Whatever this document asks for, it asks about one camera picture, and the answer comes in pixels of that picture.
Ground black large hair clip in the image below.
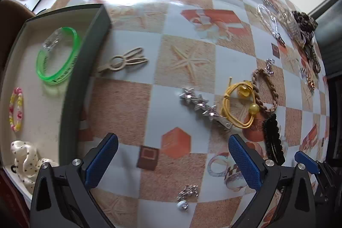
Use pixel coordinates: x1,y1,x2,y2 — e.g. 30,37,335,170
262,114,285,165

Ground white polka dot scrunchie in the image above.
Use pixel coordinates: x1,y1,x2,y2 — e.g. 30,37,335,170
10,141,59,194

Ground brown braided bracelet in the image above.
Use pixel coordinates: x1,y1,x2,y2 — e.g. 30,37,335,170
251,68,279,113

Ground yellow bead hair tie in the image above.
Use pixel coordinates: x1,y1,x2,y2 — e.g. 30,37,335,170
221,77,260,130

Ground pink yellow spiral hair tie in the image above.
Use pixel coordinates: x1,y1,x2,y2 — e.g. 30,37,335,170
9,87,24,133

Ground green plastic bangle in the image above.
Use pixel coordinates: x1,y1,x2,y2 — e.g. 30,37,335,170
35,26,81,84

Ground silver star hair clip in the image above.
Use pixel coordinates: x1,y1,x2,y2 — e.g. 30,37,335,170
179,88,232,131

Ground black small claw clip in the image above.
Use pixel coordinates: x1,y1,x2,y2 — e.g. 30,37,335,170
10,165,16,173

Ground small silver pearl charm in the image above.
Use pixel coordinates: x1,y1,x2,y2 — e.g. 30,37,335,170
42,28,63,51

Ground silver flower pearl charm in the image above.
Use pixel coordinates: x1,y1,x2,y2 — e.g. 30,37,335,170
177,185,199,211

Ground small silver rhinestone clip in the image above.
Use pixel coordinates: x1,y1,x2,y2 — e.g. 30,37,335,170
264,58,275,76

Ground dark green tray box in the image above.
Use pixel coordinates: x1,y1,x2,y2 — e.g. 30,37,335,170
1,3,111,204

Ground clear plastic hair claw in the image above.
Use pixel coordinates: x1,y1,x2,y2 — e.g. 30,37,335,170
277,6,305,48

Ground beige rabbit hair clip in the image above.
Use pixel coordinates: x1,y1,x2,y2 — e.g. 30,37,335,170
97,47,149,73

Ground checkered patterned tablecloth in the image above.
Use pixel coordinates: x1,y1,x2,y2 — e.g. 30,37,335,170
53,0,329,227

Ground brown leather chair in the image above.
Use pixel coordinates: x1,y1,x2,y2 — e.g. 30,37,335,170
0,0,35,76

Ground gold knot hair tie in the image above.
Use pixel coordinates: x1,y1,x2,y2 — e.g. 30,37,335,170
305,75,315,92

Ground black white hair ties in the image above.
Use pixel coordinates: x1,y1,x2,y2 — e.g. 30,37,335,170
299,30,317,58

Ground silver chain bracelet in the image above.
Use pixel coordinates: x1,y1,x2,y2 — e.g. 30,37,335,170
257,3,286,47

